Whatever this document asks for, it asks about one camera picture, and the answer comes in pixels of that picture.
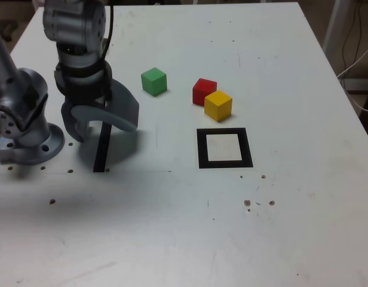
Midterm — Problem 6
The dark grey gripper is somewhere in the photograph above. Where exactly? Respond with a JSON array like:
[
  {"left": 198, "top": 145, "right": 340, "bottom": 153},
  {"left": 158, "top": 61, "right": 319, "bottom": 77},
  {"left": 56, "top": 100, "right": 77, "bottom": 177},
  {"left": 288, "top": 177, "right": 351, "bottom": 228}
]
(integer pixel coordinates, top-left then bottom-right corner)
[{"left": 60, "top": 80, "right": 140, "bottom": 143}]

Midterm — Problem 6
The green cube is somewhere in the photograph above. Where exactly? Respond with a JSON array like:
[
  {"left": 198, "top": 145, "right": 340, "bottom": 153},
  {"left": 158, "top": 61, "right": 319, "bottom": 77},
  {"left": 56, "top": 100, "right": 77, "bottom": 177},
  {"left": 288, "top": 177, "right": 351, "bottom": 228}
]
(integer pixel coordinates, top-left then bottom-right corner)
[{"left": 140, "top": 67, "right": 167, "bottom": 97}]

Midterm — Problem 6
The red cube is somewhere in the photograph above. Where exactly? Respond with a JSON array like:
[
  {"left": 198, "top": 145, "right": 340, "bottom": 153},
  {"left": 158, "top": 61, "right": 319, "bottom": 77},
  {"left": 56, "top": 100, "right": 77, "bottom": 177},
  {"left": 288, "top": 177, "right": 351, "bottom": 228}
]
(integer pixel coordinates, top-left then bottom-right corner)
[{"left": 192, "top": 78, "right": 217, "bottom": 106}]

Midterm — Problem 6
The yellow cube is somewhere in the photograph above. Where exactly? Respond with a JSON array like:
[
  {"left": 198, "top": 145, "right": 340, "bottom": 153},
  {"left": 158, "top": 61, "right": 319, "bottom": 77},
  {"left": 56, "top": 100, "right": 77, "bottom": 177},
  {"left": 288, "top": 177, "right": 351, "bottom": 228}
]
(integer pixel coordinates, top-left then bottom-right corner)
[{"left": 204, "top": 90, "right": 233, "bottom": 123}]

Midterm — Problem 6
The black tape square outline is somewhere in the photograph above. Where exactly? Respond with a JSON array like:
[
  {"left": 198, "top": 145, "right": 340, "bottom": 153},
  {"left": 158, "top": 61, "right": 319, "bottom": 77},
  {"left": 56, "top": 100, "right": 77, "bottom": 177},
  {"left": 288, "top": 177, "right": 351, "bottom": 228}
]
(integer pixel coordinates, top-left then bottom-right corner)
[{"left": 196, "top": 127, "right": 254, "bottom": 169}]

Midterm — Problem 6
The black tape strip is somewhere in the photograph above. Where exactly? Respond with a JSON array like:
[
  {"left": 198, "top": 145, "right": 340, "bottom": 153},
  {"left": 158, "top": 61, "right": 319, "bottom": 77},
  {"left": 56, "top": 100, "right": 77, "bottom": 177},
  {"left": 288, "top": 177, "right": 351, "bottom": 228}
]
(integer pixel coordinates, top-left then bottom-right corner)
[{"left": 93, "top": 121, "right": 113, "bottom": 173}]

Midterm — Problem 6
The beige box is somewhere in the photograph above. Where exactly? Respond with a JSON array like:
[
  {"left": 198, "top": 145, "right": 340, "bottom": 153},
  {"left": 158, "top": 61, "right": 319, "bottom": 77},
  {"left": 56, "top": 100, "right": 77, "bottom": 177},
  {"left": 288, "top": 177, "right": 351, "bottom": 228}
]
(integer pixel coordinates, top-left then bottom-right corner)
[{"left": 344, "top": 78, "right": 368, "bottom": 90}]

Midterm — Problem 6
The white metal post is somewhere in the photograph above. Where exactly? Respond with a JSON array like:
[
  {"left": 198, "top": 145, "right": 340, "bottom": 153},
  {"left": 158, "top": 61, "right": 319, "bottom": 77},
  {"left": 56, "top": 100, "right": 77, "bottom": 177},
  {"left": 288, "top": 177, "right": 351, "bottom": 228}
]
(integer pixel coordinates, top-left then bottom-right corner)
[{"left": 322, "top": 0, "right": 352, "bottom": 53}]

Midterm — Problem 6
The black background cable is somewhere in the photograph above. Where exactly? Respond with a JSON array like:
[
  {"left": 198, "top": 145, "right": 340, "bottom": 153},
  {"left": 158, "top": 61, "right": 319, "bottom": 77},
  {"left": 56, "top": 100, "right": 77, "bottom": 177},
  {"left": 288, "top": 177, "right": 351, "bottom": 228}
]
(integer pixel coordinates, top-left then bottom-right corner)
[{"left": 342, "top": 0, "right": 366, "bottom": 72}]

